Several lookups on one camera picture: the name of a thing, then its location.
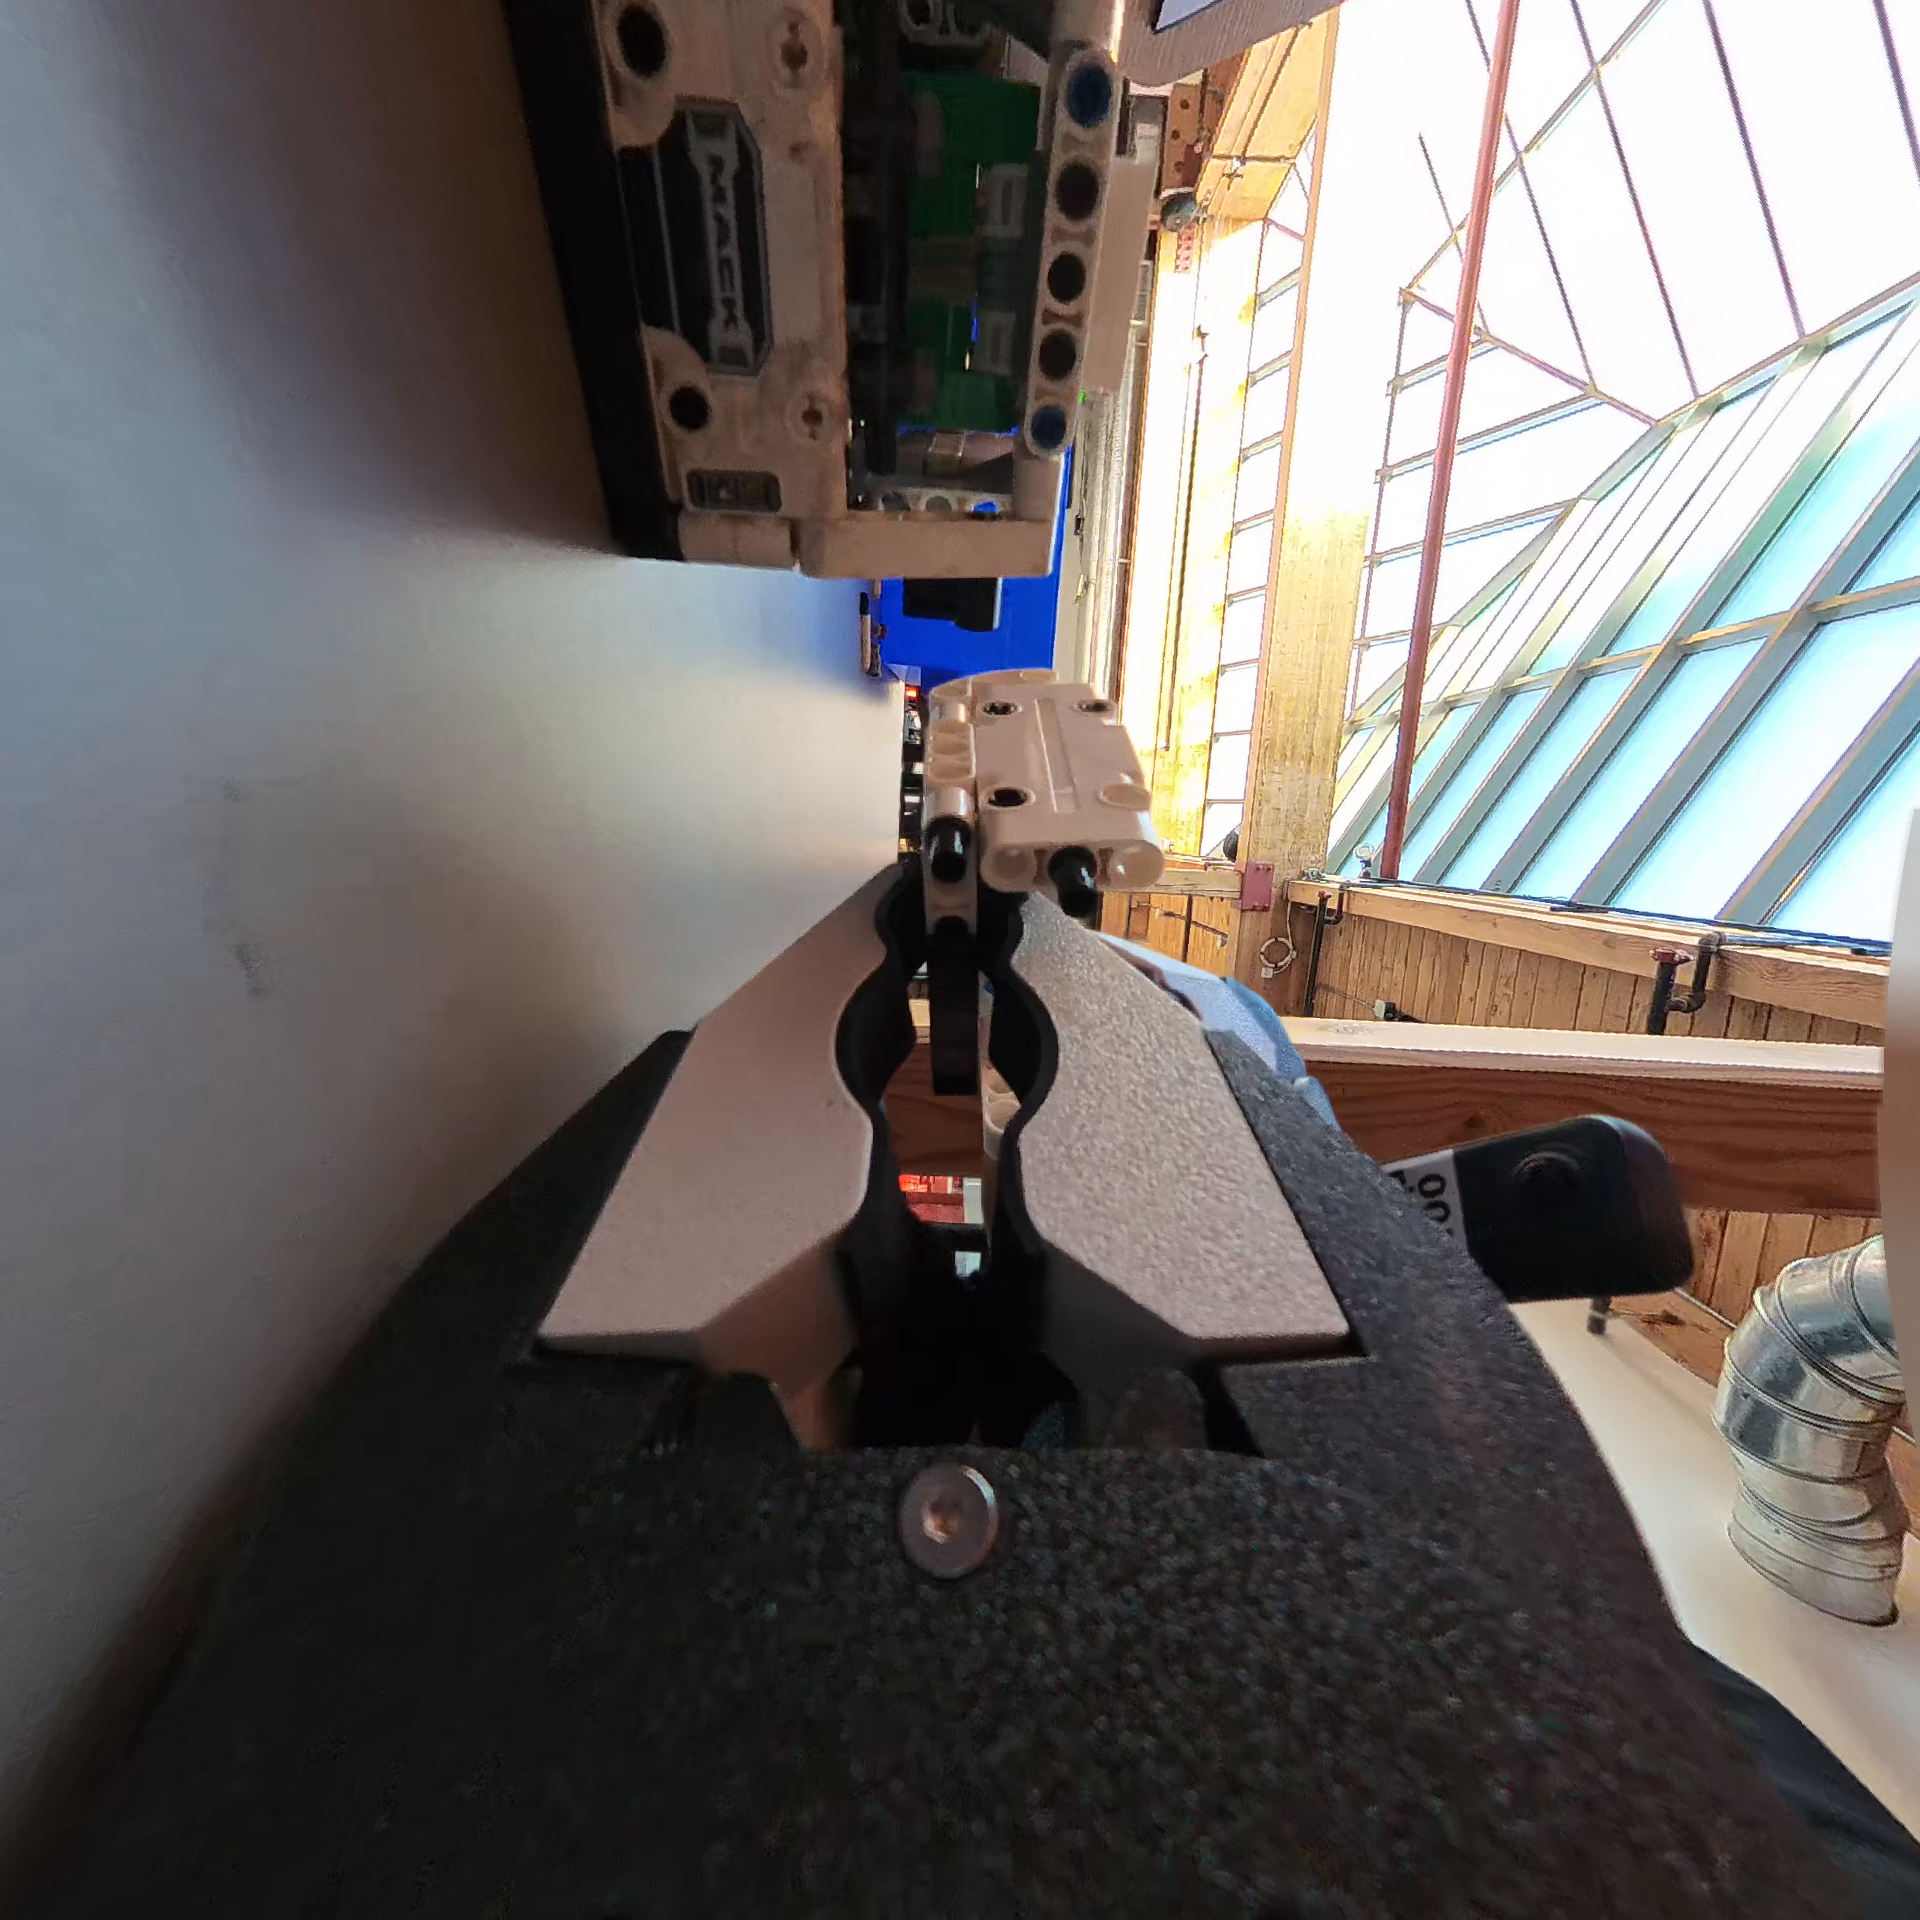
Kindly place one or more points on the wooden beam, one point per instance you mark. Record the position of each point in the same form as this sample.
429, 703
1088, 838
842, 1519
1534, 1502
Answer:
1575, 1096

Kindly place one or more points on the white and green lego truck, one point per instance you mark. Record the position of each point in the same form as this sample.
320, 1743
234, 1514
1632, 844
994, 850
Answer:
750, 301

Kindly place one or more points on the blue plastic bin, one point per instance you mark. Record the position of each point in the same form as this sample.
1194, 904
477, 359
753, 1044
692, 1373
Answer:
1026, 623

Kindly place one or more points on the metal duct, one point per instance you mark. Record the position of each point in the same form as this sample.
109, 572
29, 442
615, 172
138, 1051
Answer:
1815, 1426

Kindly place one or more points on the white lego sub-assembly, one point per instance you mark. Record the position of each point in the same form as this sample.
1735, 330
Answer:
1058, 773

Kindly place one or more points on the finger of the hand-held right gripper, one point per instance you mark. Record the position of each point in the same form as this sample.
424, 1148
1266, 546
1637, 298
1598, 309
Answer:
1244, 1021

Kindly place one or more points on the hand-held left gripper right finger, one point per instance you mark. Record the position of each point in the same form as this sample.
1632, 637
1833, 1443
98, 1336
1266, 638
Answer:
1170, 1184

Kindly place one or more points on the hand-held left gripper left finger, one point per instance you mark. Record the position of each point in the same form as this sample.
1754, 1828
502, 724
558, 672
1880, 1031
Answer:
721, 1184

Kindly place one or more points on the red wall plate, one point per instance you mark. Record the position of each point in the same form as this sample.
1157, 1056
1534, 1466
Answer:
1258, 885

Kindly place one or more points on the red pipe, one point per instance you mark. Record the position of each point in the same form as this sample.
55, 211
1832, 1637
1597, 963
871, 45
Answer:
1441, 451

